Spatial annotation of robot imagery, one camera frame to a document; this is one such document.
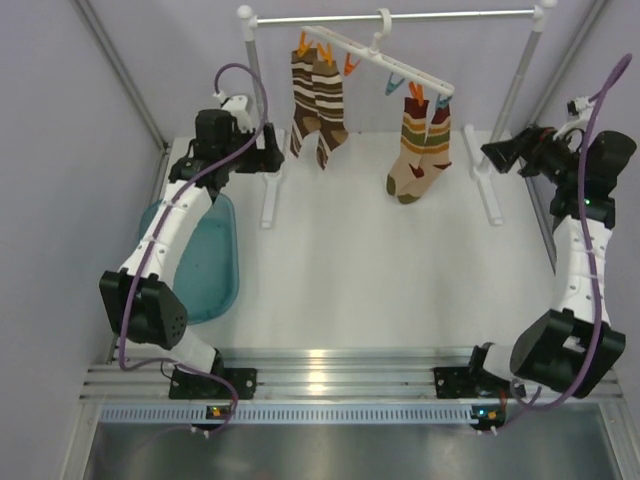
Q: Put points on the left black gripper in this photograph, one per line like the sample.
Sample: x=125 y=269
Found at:
x=264 y=160

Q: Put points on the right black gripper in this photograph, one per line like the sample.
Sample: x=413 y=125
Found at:
x=530 y=145

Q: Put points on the tan striped sock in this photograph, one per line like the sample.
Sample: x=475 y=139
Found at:
x=406 y=167
x=435 y=159

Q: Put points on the teal clothes peg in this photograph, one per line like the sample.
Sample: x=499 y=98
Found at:
x=442 y=102
x=393 y=84

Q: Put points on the brown white striped sock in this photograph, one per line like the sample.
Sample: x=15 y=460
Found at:
x=305 y=117
x=329 y=102

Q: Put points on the orange clothes peg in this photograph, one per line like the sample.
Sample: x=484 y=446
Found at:
x=350 y=64
x=325 y=53
x=304 y=44
x=417 y=93

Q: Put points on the white clip hanger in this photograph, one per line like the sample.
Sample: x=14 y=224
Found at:
x=373 y=53

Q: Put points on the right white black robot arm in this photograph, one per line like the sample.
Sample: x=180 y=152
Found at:
x=572 y=346

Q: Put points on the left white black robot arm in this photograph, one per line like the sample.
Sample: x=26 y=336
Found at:
x=143 y=310

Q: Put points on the teal plastic basin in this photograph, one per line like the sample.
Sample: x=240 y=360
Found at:
x=207 y=278

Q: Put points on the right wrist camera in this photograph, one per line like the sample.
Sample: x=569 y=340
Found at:
x=579 y=111

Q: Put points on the aluminium mounting rail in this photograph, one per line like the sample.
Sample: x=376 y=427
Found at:
x=299 y=375

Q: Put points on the perforated cable duct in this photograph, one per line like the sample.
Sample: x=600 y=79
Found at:
x=300 y=414

